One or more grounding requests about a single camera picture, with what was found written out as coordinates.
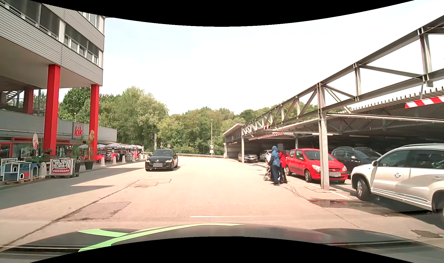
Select grey asphalt road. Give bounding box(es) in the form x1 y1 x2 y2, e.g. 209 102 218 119
0 156 444 253

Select potted plant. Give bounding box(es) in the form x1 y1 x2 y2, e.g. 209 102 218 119
83 130 96 171

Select grey building with red columns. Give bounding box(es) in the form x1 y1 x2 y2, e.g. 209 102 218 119
0 0 118 180

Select market stalls with umbrellas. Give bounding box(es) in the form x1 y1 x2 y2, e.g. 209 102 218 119
78 143 145 163

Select black car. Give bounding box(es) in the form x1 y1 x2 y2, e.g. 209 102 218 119
145 149 179 171

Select blue and white display crates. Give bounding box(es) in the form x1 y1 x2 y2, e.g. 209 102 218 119
0 157 40 183

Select car's own bonnet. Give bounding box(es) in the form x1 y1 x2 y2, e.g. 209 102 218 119
3 223 444 262

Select steel-framed parking deck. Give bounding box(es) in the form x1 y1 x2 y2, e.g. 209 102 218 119
222 9 444 190

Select group of people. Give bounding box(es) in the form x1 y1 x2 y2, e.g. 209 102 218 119
263 146 289 186

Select red car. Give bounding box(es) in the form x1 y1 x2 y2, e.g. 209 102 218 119
285 148 349 183

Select dark suv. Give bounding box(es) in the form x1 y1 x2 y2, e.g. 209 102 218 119
331 146 383 174

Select white and red advertising board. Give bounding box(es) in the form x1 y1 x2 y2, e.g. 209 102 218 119
49 158 75 177

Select silver suv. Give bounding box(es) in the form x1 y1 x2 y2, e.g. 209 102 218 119
350 143 444 235

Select row of white bollards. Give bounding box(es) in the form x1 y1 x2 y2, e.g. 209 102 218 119
38 153 149 178

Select row of trees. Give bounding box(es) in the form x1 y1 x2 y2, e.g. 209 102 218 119
34 86 319 155

